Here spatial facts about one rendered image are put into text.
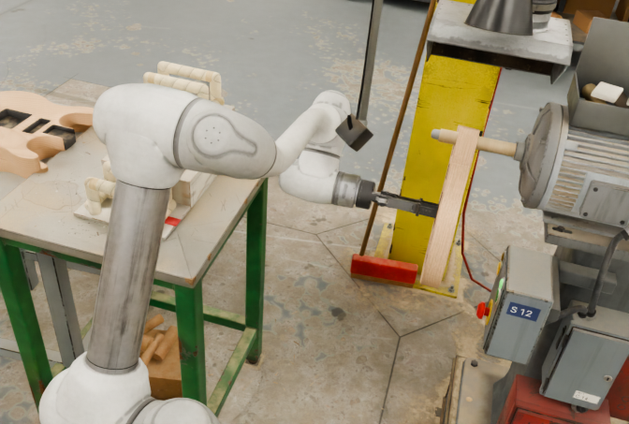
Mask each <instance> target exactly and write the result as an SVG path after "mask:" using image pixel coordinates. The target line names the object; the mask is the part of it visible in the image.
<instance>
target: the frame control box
mask: <svg viewBox="0 0 629 424"><path fill-rule="evenodd" d="M505 251H506V256H505V262H504V264H503V263H502V260H501V261H500V262H501V266H500V270H499V273H498V275H496V278H495V281H494V284H493V287H492V290H491V292H490V298H489V301H488V304H487V307H489V308H490V314H489V316H486V321H485V332H484V343H483V349H484V353H485V354H486V355H489V356H493V357H497V358H502V359H506V360H510V361H513V362H517V363H520V364H524V365H527V364H528V363H529V361H530V358H531V356H532V353H533V351H534V348H535V346H536V343H537V341H538V338H539V336H540V334H541V331H542V329H543V327H544V326H546V325H547V324H549V323H552V322H549V321H546V320H547V318H548V315H549V311H550V309H551V307H552V304H553V281H552V256H551V254H548V253H544V252H539V251H535V250H532V249H527V248H523V247H519V246H516V245H511V244H509V245H508V246H507V248H505ZM503 277H504V278H505V283H504V286H503V289H502V291H501V290H500V287H499V284H500V281H501V280H502V279H503ZM498 288H499V294H498V298H497V300H496V302H495V301H494V300H495V294H496V291H497V289H498ZM575 313H578V318H580V319H582V320H586V319H587V318H586V316H587V313H588V309H587V307H586V306H584V305H576V306H573V307H570V308H567V309H565V310H562V311H561V313H560V315H559V317H558V320H559V319H561V318H563V317H566V316H569V315H571V314H575Z"/></svg>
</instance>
